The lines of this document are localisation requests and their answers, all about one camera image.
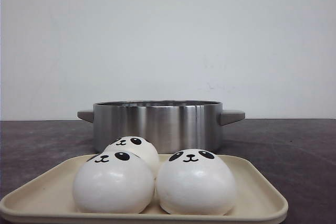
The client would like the cream rectangular tray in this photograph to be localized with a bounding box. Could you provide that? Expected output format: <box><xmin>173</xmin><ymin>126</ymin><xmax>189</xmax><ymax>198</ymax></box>
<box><xmin>1</xmin><ymin>155</ymin><xmax>288</xmax><ymax>223</ymax></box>

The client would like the stainless steel steamer pot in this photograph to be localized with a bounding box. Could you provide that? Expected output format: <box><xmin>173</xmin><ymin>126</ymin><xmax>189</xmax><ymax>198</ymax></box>
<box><xmin>77</xmin><ymin>100</ymin><xmax>245</xmax><ymax>154</ymax></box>

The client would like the panda bun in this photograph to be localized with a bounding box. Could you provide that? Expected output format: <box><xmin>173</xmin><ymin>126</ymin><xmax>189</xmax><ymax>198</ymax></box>
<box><xmin>72</xmin><ymin>151</ymin><xmax>154</xmax><ymax>214</ymax></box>
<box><xmin>156</xmin><ymin>148</ymin><xmax>237</xmax><ymax>215</ymax></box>
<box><xmin>104</xmin><ymin>136</ymin><xmax>160</xmax><ymax>178</ymax></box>

